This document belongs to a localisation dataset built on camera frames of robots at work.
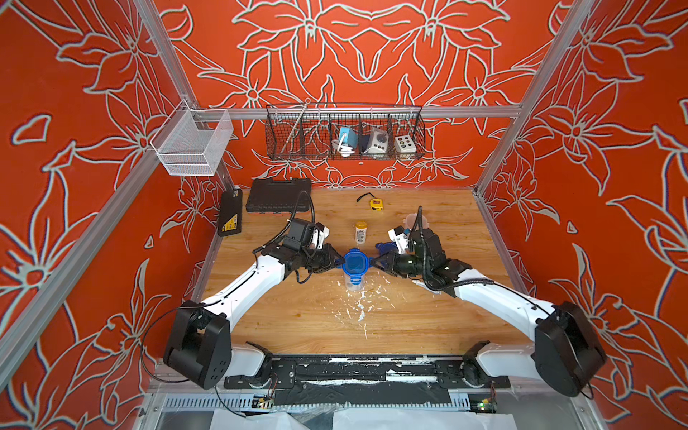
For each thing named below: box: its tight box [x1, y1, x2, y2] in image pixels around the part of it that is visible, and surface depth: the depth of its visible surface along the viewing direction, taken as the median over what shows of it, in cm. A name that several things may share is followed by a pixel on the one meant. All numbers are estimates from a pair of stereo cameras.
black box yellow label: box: [217, 186, 243, 237], surface depth 113 cm
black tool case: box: [245, 178, 312, 213], surface depth 118 cm
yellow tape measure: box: [369, 197, 384, 212], surface depth 116 cm
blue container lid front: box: [336, 248, 374, 285], surface depth 81 cm
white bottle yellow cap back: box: [354, 220, 369, 245], surface depth 99 cm
